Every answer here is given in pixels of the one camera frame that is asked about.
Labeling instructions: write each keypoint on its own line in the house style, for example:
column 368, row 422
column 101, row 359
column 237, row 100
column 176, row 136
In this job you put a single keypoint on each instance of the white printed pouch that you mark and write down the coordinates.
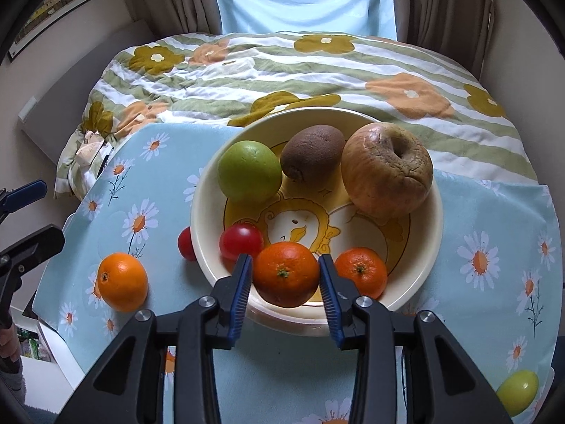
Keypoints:
column 90, row 146

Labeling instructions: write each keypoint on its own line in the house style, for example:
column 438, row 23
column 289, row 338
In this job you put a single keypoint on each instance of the small tangerine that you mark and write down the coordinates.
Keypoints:
column 362, row 271

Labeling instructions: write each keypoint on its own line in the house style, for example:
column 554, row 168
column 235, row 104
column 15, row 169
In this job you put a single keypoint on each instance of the person's left hand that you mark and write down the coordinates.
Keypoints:
column 11, row 342

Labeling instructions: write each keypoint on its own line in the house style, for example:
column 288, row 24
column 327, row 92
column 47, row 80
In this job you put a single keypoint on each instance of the wrinkled brown apple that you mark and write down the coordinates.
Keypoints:
column 384, row 172

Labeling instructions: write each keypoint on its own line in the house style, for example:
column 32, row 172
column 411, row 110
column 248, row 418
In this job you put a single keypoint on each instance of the cream cartoon print bowl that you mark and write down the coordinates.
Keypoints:
column 291, row 225

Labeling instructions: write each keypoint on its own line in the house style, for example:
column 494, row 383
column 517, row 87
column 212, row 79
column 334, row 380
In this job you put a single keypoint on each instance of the blue daisy print tablecloth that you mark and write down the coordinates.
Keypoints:
column 476, row 212

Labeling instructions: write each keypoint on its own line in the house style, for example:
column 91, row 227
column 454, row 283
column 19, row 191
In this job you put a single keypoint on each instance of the person's left forearm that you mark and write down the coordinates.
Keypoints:
column 12, row 375

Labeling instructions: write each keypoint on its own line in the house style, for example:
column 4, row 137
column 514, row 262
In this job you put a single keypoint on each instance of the red cherry tomato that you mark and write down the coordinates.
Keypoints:
column 241, row 240
column 186, row 245

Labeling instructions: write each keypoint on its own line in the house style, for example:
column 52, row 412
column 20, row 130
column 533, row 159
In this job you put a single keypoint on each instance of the white headboard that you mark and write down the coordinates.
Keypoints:
column 79, row 66

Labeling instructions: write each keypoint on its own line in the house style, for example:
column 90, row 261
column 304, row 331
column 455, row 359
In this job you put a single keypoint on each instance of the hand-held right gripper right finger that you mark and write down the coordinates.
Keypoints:
column 329, row 300

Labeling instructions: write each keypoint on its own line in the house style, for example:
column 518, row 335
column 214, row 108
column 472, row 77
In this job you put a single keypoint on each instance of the green apple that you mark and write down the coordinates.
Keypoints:
column 249, row 172
column 517, row 391

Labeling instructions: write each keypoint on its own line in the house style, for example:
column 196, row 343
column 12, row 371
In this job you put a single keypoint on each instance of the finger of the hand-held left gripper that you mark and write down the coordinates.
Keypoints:
column 26, row 192
column 31, row 247

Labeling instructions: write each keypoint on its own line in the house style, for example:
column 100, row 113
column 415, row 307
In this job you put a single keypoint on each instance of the light blue window cloth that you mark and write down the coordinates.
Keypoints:
column 300, row 0

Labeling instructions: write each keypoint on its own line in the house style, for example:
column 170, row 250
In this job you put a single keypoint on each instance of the striped floral quilt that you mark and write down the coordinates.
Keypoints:
column 309, row 79

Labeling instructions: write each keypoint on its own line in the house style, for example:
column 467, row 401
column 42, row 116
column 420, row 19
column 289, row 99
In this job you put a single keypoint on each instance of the large orange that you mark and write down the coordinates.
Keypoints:
column 286, row 274

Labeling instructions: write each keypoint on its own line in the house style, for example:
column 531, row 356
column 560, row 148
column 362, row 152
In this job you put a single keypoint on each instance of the brown kiwi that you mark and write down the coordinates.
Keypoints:
column 313, row 152

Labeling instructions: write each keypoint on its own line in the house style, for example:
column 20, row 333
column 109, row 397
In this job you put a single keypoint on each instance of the framed wall poster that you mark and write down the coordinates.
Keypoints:
column 57, row 4

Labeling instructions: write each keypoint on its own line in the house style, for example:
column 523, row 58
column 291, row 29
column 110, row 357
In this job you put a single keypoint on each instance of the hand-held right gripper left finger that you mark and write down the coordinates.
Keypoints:
column 242, row 300

